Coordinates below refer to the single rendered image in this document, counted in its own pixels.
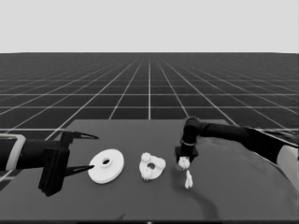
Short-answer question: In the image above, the white round carrier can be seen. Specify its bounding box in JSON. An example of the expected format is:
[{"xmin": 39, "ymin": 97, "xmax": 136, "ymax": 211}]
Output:
[{"xmin": 138, "ymin": 153, "xmax": 166, "ymax": 181}]

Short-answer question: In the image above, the small white T-shaped piece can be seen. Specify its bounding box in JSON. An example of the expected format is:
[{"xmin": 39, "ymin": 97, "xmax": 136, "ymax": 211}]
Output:
[{"xmin": 184, "ymin": 170, "xmax": 194, "ymax": 189}]

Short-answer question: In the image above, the large thick white disc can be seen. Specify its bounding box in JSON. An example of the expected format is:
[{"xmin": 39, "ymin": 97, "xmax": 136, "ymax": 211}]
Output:
[{"xmin": 87, "ymin": 148, "xmax": 125, "ymax": 185}]

